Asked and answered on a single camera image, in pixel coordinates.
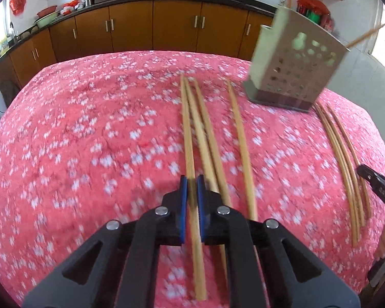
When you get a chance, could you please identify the green basin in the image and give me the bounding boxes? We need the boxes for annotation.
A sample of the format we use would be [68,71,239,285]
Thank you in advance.
[34,11,60,28]

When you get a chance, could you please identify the red basin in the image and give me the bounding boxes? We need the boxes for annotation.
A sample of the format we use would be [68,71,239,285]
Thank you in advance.
[36,5,59,18]

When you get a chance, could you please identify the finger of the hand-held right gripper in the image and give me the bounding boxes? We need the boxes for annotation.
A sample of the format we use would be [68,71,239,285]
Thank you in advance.
[356,163,385,219]

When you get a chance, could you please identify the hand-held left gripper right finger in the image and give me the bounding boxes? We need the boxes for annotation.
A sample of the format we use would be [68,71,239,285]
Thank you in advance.
[197,174,362,308]

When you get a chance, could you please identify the hanging red plastic bag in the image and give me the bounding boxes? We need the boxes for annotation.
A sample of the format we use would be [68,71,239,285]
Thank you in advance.
[9,0,28,15]

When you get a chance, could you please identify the person's right hand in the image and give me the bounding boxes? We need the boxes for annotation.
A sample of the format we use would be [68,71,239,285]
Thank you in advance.
[375,221,385,260]

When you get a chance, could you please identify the perforated beige chopstick holder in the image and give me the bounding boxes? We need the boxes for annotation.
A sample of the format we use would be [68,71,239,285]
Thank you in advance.
[243,6,352,113]

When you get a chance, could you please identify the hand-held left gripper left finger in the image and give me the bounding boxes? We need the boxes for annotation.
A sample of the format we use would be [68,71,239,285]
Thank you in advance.
[22,175,189,308]

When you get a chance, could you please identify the brown lower kitchen cabinets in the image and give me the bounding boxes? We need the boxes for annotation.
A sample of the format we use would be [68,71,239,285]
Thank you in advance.
[0,0,275,106]

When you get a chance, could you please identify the red bag of bottles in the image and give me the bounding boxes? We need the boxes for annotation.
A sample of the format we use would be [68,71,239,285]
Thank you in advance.
[296,0,335,32]

